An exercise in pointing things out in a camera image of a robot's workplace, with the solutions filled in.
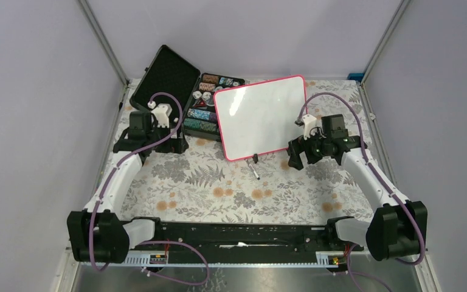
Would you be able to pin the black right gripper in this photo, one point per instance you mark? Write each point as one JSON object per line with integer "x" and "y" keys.
{"x": 298, "y": 145}

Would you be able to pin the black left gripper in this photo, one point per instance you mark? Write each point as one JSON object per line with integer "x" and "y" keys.
{"x": 176, "y": 145}

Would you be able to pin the whiteboard marker pen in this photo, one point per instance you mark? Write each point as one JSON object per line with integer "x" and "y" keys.
{"x": 252, "y": 169}

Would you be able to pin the pink framed whiteboard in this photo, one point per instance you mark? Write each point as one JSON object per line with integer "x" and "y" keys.
{"x": 259, "y": 118}

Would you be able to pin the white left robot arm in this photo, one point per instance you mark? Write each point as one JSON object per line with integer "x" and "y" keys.
{"x": 96, "y": 234}

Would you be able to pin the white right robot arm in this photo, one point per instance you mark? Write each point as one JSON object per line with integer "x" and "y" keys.
{"x": 398, "y": 226}

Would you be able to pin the floral tablecloth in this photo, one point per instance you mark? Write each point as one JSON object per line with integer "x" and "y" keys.
{"x": 201, "y": 185}

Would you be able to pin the black poker chip case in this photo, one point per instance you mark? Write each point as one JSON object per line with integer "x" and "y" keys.
{"x": 171, "y": 73}

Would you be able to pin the blue clamp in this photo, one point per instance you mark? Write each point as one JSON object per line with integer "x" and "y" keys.
{"x": 358, "y": 76}

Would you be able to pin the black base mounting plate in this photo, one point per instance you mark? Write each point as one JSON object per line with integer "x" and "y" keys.
{"x": 245, "y": 244}

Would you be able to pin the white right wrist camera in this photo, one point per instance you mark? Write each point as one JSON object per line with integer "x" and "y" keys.
{"x": 309, "y": 124}

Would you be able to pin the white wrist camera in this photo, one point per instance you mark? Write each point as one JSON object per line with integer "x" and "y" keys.
{"x": 160, "y": 113}
{"x": 309, "y": 124}

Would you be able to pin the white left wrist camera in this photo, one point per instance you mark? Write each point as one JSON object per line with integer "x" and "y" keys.
{"x": 160, "y": 113}

